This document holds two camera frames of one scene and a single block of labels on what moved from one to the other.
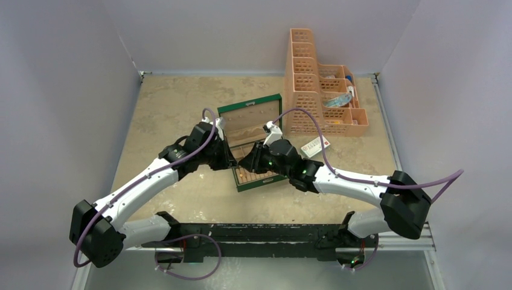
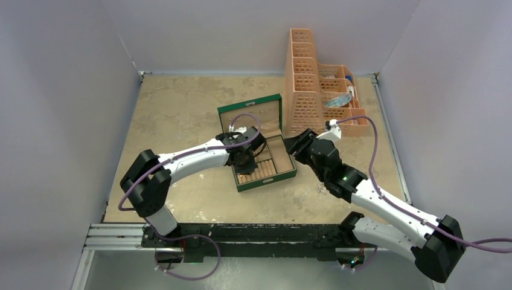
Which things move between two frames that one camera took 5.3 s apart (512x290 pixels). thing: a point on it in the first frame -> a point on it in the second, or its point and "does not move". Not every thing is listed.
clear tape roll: [338, 101] does not move
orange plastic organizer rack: [327, 92] does not move
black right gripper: [249, 162] -> [299, 144]
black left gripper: [227, 160] -> [247, 169]
